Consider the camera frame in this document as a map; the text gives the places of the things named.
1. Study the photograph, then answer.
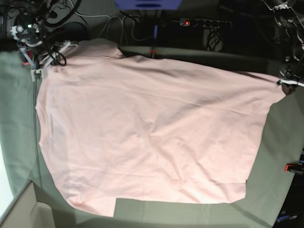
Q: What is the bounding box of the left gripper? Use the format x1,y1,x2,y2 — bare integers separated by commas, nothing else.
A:
276,69,304,95

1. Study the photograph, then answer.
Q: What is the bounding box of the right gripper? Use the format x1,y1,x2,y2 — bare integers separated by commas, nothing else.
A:
18,40,78,82

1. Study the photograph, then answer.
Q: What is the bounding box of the pink t-shirt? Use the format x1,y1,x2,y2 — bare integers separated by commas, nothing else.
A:
36,41,285,217

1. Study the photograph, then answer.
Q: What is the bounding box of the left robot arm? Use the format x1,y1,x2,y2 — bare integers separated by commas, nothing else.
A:
263,0,304,95

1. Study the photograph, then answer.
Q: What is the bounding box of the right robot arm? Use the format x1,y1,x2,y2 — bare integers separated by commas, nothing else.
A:
9,0,82,82

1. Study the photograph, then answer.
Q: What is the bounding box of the black round stool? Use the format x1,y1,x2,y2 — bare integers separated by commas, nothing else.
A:
44,22,90,45

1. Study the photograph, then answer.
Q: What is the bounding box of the red black clamp right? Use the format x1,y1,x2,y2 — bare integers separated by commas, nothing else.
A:
285,154,304,175

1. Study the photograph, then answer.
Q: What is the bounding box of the red black clamp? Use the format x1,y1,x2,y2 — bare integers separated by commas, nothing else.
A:
285,154,304,175
150,25,158,58

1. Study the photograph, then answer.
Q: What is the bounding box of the blue box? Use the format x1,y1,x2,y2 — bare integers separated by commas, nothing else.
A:
114,0,182,10

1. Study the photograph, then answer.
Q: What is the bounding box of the green table cloth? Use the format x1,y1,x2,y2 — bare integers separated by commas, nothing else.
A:
0,52,304,228

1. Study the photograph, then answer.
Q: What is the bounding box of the red black clamp middle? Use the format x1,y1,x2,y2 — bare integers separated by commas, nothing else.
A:
150,25,158,58

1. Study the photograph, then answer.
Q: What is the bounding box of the black power strip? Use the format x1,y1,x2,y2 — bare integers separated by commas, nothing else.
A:
179,18,233,29

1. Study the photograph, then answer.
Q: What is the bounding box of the beige plastic bin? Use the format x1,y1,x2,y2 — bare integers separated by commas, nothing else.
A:
0,181,56,228

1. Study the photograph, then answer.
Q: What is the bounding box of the white cable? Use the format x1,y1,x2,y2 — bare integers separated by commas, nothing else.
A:
71,7,157,46

